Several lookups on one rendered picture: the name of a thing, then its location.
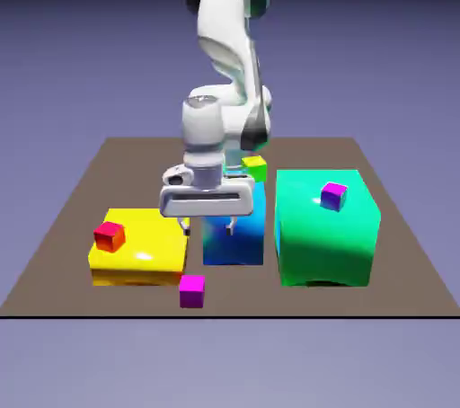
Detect large green box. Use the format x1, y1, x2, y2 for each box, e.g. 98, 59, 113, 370
274, 169, 382, 288

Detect small purple cube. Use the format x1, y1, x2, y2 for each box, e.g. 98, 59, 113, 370
319, 182, 349, 213

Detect large blue box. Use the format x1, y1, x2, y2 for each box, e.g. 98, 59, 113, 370
201, 180, 267, 267

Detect small red cube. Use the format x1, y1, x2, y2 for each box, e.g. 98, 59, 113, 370
93, 221, 127, 253

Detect small magenta cube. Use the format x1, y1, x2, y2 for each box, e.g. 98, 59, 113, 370
179, 274, 207, 309

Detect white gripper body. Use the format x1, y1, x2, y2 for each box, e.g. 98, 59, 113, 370
158, 176, 256, 219

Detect large yellow box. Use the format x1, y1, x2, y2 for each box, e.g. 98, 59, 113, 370
87, 208, 190, 288

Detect small lime green cube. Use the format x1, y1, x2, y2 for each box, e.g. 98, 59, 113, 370
241, 155, 269, 183

